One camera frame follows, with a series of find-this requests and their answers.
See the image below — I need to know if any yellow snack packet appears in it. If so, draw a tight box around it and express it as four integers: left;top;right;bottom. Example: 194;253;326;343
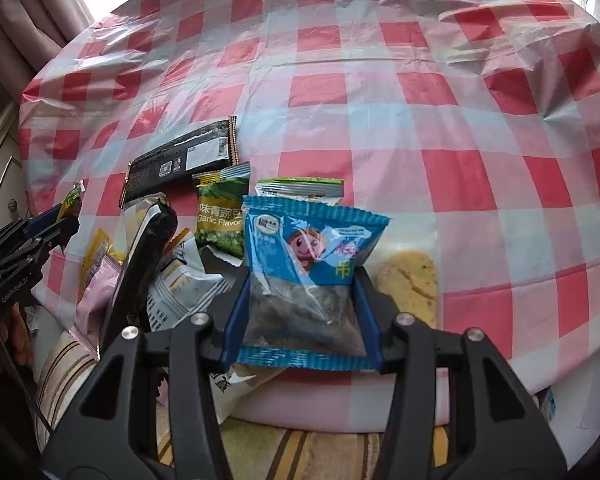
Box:
80;230;124;292

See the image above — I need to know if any pink snack packet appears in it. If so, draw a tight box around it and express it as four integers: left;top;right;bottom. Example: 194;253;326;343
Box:
70;255;121;358

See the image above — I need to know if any black chocolate bar wrapper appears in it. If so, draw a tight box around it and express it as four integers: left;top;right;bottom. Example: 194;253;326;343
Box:
97;194;180;361

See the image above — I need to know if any white orange snack packet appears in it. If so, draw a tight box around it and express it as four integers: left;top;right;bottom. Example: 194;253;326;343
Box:
146;229;230;332

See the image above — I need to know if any clear yellow cake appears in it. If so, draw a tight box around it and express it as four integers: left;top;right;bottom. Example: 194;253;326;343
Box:
365;214;442;328

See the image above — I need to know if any green garlic pea packet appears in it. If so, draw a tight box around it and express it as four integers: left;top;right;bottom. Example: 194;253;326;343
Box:
195;162;250;258

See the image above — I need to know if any white cream cracker packet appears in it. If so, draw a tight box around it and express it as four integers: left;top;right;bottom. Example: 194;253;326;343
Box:
209;363;285;425

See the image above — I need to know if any person left hand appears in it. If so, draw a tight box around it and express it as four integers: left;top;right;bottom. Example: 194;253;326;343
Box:
0;304;33;373

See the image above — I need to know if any white cabinet with drawers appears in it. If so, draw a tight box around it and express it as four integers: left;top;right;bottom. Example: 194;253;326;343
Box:
0;103;29;229

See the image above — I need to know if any striped plush sofa cover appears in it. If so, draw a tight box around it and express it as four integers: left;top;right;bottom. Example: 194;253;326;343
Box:
32;328;451;480

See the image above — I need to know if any white purple storage box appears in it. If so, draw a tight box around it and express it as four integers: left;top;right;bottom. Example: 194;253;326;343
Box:
541;351;600;469

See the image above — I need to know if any red white checkered tablecloth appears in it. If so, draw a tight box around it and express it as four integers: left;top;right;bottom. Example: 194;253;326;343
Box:
19;0;600;391

